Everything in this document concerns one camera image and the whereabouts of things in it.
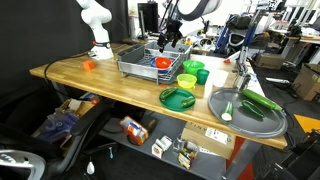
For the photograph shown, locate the small white box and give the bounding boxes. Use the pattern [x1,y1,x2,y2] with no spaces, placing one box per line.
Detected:
[151,135,173,159]

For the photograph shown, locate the large bright green bowl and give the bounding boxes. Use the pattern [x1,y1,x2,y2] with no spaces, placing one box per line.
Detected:
[182,59,206,77]

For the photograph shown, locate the dark green plastic cup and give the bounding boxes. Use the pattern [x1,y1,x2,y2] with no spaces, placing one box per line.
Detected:
[196,68,210,86]

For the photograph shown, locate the grey dish rack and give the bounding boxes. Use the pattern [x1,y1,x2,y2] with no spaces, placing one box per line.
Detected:
[116,44,184,85]

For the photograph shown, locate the small slim cucumber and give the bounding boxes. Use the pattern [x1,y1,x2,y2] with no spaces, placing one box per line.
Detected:
[241,99,267,119]

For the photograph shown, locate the cardboard box with label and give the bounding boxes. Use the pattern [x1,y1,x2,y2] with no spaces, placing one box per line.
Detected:
[180,121,236,160]

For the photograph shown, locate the short cut cucumber piece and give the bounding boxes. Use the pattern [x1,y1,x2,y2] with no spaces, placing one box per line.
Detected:
[180,95,196,108]

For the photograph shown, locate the white mug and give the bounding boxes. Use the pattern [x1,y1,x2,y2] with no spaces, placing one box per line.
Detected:
[211,69,230,88]

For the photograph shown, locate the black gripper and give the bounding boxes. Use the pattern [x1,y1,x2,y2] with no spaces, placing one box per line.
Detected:
[156,18,184,54]

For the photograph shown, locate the black computer monitor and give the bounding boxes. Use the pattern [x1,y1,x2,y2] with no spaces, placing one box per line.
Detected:
[137,2,160,34]

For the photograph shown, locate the metal cup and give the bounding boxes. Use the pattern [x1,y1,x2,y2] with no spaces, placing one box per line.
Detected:
[235,72,253,92]

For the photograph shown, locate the clear plastic bags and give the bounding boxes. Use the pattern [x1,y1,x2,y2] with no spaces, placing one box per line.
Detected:
[31,113,81,144]

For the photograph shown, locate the colourful orange box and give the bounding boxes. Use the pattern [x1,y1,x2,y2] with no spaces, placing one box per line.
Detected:
[119,115,150,146]

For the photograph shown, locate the dark green plate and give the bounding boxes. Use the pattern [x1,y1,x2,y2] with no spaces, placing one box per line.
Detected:
[158,87,197,112]

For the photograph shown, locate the black cable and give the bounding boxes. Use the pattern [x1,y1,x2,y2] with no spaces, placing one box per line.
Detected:
[43,51,93,88]

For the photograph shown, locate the large cardboard box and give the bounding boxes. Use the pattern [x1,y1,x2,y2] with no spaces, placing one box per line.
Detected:
[292,63,320,102]

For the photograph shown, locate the brown cardboard box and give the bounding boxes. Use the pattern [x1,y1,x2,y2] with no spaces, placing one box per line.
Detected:
[255,53,285,70]

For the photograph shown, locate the grey plastic bin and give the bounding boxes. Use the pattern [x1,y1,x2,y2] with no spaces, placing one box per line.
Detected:
[143,40,194,64]

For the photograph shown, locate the black backdrop curtain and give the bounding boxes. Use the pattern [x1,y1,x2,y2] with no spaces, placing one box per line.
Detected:
[0,0,129,101]

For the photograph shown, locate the orange plastic bowl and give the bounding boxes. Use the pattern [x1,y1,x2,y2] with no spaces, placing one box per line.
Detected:
[154,56,173,70]

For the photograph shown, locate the clear jar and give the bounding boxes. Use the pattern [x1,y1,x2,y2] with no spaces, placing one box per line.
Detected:
[173,134,200,171]

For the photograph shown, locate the cut-end cucumber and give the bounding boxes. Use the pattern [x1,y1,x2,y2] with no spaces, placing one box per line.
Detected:
[220,101,235,122]

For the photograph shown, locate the whole cucumber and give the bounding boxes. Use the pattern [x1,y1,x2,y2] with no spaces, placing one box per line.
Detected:
[160,87,179,100]

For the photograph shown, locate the yellow floor mat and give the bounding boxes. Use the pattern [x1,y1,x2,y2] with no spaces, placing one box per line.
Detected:
[293,113,320,134]

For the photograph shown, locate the black office chair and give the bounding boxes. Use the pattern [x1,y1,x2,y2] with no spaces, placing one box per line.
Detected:
[0,99,118,180]

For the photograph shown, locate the large long cucumber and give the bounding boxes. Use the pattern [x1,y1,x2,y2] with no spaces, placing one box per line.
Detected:
[241,88,284,112]

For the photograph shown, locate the blue plastic bowl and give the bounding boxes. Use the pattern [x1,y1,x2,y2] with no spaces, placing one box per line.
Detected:
[149,57,173,74]

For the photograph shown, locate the orange block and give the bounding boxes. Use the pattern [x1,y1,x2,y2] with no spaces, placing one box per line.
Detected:
[82,59,97,71]

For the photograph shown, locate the round grey tray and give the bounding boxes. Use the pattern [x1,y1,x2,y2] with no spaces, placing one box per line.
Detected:
[207,87,289,139]

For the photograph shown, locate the open cardboard box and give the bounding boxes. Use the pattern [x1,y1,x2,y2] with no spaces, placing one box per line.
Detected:
[58,93,101,118]

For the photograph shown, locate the small yellow-green bowl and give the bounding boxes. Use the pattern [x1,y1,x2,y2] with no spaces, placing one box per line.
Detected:
[176,73,198,90]

